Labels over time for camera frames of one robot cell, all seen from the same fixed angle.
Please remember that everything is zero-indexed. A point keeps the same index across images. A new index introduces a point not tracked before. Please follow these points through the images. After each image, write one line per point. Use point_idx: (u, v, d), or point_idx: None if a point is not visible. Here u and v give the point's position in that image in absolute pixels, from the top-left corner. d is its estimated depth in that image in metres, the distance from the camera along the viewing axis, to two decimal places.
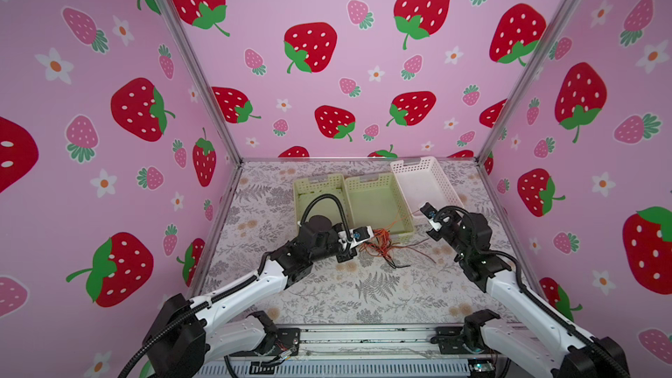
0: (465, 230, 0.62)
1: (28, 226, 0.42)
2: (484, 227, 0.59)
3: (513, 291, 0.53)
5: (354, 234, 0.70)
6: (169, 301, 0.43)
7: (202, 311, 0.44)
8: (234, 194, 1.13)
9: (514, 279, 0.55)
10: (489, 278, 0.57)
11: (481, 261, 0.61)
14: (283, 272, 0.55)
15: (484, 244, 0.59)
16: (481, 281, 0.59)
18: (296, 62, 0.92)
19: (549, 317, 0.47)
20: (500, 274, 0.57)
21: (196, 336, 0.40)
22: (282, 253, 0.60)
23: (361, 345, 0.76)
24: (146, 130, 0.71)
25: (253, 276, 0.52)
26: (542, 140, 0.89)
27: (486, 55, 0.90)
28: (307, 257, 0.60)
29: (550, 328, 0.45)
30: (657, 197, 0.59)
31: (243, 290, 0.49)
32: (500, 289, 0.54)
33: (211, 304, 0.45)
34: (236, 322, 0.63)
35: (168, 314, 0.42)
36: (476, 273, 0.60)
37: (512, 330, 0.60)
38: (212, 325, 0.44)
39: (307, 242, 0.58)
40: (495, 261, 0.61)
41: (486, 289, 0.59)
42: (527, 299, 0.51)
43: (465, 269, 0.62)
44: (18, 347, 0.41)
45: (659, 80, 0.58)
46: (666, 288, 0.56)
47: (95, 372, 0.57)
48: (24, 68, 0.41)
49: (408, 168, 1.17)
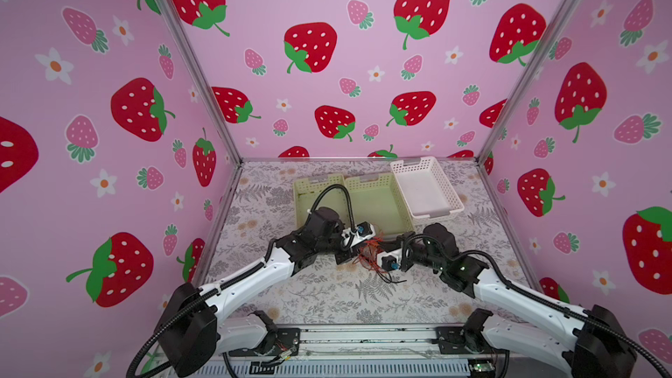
0: (430, 246, 0.62)
1: (28, 227, 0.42)
2: (445, 235, 0.60)
3: (501, 290, 0.53)
5: (358, 227, 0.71)
6: (178, 290, 0.43)
7: (212, 298, 0.44)
8: (234, 194, 1.13)
9: (496, 277, 0.55)
10: (475, 284, 0.56)
11: (459, 267, 0.60)
14: (290, 258, 0.56)
15: (451, 250, 0.60)
16: (467, 288, 0.58)
18: (296, 62, 0.92)
19: (545, 306, 0.47)
20: (483, 276, 0.57)
21: (208, 321, 0.40)
22: (286, 240, 0.60)
23: (361, 345, 0.76)
24: (145, 130, 0.71)
25: (261, 263, 0.52)
26: (542, 140, 0.89)
27: (486, 55, 0.90)
28: (312, 245, 0.62)
29: (549, 317, 0.46)
30: (657, 197, 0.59)
31: (252, 277, 0.49)
32: (489, 291, 0.54)
33: (220, 290, 0.45)
34: (240, 318, 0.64)
35: (178, 302, 0.42)
36: (461, 282, 0.58)
37: (510, 325, 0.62)
38: (222, 312, 0.44)
39: (316, 230, 0.60)
40: (472, 263, 0.60)
41: (475, 294, 0.57)
42: (519, 295, 0.50)
43: (449, 282, 0.60)
44: (18, 347, 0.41)
45: (659, 80, 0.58)
46: (665, 287, 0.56)
47: (95, 372, 0.57)
48: (24, 67, 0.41)
49: (408, 168, 1.17)
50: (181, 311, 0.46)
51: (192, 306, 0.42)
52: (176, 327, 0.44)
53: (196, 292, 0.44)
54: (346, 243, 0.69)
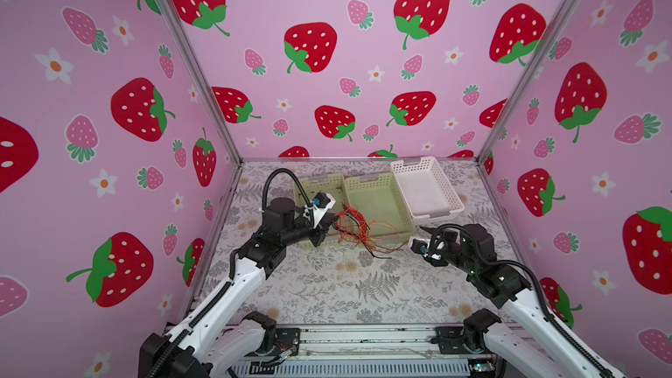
0: (464, 242, 0.59)
1: (28, 226, 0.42)
2: (483, 235, 0.56)
3: (538, 319, 0.48)
5: (314, 201, 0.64)
6: (146, 341, 0.40)
7: (185, 340, 0.41)
8: (234, 194, 1.13)
9: (536, 303, 0.50)
10: (511, 301, 0.51)
11: (493, 273, 0.56)
14: (257, 265, 0.53)
15: (488, 254, 0.56)
16: (499, 297, 0.53)
18: (296, 62, 0.92)
19: (579, 354, 0.44)
20: (521, 296, 0.52)
21: (190, 364, 0.38)
22: (249, 246, 0.56)
23: (361, 345, 0.76)
24: (146, 130, 0.71)
25: (227, 283, 0.49)
26: (542, 140, 0.89)
27: (486, 56, 0.91)
28: (278, 241, 0.59)
29: (581, 367, 0.43)
30: (658, 197, 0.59)
31: (221, 301, 0.47)
32: (522, 314, 0.50)
33: (191, 328, 0.42)
34: (232, 332, 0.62)
35: (147, 356, 0.39)
36: (493, 289, 0.54)
37: (517, 339, 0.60)
38: (200, 350, 0.41)
39: (276, 226, 0.56)
40: (511, 273, 0.55)
41: (501, 304, 0.53)
42: (556, 332, 0.47)
43: (478, 285, 0.56)
44: (18, 348, 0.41)
45: (659, 80, 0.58)
46: (666, 287, 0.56)
47: (95, 372, 0.57)
48: (24, 68, 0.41)
49: (408, 168, 1.17)
50: (157, 363, 0.43)
51: (167, 353, 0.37)
52: None
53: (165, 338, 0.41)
54: (311, 221, 0.66)
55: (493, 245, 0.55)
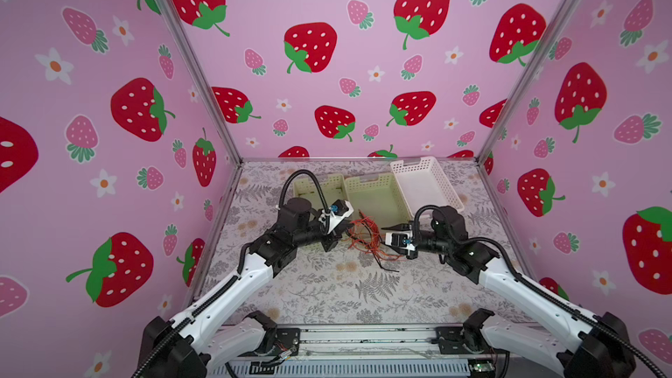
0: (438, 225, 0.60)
1: (28, 226, 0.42)
2: (455, 216, 0.58)
3: (509, 282, 0.51)
5: (332, 208, 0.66)
6: (150, 325, 0.41)
7: (185, 329, 0.41)
8: (234, 194, 1.13)
9: (506, 268, 0.53)
10: (481, 271, 0.54)
11: (466, 251, 0.59)
14: (266, 262, 0.52)
15: (460, 233, 0.58)
16: (472, 273, 0.56)
18: (296, 62, 0.92)
19: (553, 304, 0.46)
20: (491, 264, 0.55)
21: (186, 353, 0.38)
22: (261, 242, 0.56)
23: (361, 345, 0.76)
24: (146, 130, 0.71)
25: (234, 276, 0.49)
26: (542, 140, 0.89)
27: (486, 55, 0.90)
28: (290, 241, 0.58)
29: (555, 315, 0.44)
30: (657, 197, 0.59)
31: (227, 295, 0.47)
32: (496, 282, 0.52)
33: (193, 318, 0.43)
34: (234, 327, 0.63)
35: (150, 339, 0.40)
36: (465, 266, 0.57)
37: (510, 324, 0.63)
38: (199, 341, 0.42)
39: (290, 226, 0.56)
40: (481, 248, 0.58)
41: (478, 280, 0.56)
42: (526, 288, 0.49)
43: (453, 265, 0.58)
44: (18, 347, 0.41)
45: (659, 80, 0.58)
46: (665, 287, 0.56)
47: (95, 372, 0.57)
48: (24, 68, 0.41)
49: (408, 168, 1.17)
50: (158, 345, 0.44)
51: (168, 339, 0.45)
52: (158, 362, 0.42)
53: (168, 325, 0.41)
54: (326, 227, 0.65)
55: (463, 224, 0.57)
